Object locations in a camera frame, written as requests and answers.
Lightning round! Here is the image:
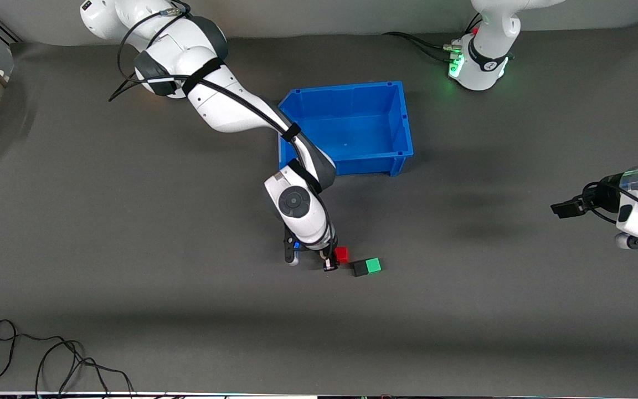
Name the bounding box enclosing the blue plastic bin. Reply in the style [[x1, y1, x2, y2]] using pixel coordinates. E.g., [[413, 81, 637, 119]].
[[277, 81, 414, 178]]

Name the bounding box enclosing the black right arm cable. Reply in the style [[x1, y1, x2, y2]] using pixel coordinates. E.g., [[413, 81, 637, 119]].
[[110, 0, 335, 261]]

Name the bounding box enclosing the black left base cable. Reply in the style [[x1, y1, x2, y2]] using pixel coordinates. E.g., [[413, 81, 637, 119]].
[[407, 38, 458, 63], [382, 31, 464, 56]]

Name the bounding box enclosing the thin black loose cable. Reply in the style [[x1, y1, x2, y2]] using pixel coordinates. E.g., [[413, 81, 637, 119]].
[[0, 319, 83, 394], [34, 339, 135, 398]]

